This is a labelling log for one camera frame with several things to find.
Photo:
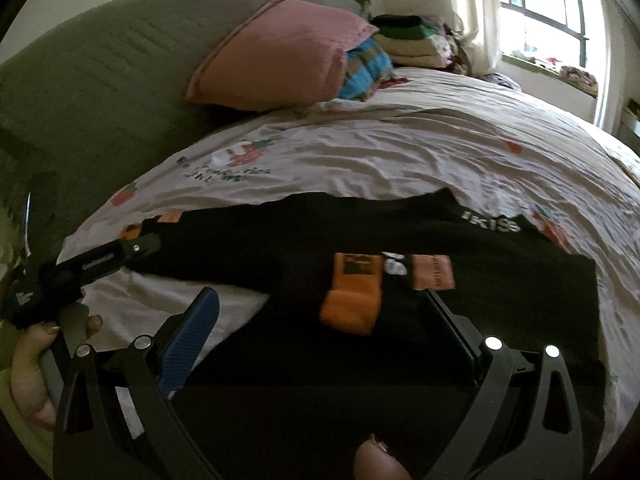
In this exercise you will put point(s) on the green quilted headboard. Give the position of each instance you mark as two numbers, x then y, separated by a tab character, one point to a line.
100	85

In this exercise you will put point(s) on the windowsill clutter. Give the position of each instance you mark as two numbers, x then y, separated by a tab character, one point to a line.
560	67

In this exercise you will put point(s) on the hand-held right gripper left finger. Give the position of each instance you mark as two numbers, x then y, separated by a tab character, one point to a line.
192	340

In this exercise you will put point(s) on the blue plaid cloth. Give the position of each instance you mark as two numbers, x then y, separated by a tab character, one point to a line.
367	70

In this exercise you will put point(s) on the white curtain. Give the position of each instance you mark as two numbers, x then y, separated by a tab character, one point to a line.
472	5

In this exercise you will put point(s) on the window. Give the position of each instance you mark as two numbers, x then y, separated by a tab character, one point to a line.
545	5

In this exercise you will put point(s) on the black garment with orange patches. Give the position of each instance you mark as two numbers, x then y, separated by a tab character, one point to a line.
280	240

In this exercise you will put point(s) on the person's right hand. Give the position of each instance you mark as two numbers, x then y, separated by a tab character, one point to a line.
380	460

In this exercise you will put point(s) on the person's left hand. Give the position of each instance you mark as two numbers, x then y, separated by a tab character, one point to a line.
27	380

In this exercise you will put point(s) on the strawberry print blanket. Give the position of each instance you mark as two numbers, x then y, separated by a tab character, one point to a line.
375	150

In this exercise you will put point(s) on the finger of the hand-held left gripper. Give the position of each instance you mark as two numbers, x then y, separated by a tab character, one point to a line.
142	246

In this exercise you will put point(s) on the white furniture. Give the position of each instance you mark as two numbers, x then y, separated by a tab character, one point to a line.
632	120

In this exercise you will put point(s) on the pink pillow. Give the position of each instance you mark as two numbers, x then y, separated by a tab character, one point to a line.
280	55

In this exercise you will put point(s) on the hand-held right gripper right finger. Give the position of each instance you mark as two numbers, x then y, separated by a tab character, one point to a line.
452	332

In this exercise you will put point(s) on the stack of folded clothes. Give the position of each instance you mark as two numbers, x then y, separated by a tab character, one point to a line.
407	45

